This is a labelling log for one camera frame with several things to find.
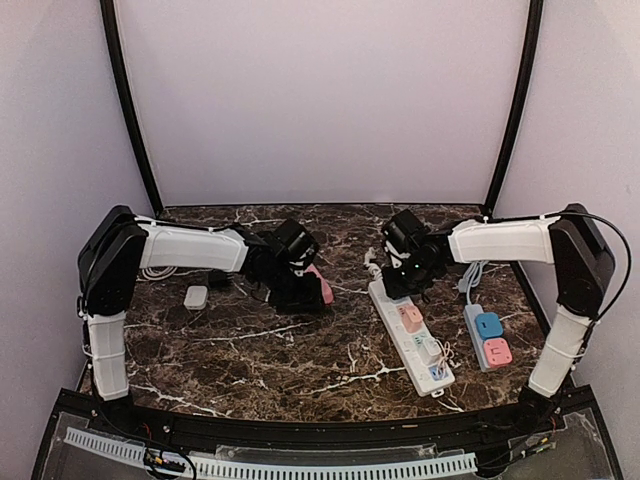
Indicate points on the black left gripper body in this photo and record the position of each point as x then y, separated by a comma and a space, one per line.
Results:
285, 289

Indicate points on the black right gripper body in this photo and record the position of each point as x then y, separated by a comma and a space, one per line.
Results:
412, 280

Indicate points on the pink triangular power strip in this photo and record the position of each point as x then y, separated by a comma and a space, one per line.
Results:
326, 290

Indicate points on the pink charger block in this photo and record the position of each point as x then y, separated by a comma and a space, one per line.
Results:
411, 318

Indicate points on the black power adapter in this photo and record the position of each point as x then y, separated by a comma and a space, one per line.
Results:
217, 279

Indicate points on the white charger with cable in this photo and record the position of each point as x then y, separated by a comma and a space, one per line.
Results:
436, 356

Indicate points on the white square plug adapter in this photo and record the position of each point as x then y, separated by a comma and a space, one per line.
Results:
196, 297

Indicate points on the long white power strip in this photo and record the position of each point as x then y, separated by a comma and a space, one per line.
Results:
407, 345

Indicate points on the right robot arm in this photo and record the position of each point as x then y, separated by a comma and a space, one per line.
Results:
568, 240

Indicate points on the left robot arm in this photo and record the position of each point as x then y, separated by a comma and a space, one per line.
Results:
125, 244

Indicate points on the grey-blue short power strip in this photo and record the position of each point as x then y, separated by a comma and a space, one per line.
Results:
470, 312

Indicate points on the blue square adapter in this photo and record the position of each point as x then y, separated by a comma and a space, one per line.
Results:
488, 325

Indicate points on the pink square adapter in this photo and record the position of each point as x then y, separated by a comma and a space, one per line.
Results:
497, 352

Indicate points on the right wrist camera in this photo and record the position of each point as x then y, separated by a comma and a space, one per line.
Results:
405, 232

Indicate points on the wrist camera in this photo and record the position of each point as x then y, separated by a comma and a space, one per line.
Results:
294, 243
405, 232

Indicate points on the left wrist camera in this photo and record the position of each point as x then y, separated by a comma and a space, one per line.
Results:
294, 243

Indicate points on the black front frame rail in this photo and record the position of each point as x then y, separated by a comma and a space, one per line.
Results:
204, 433

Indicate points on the white slotted cable duct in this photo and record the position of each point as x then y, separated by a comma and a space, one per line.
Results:
255, 463

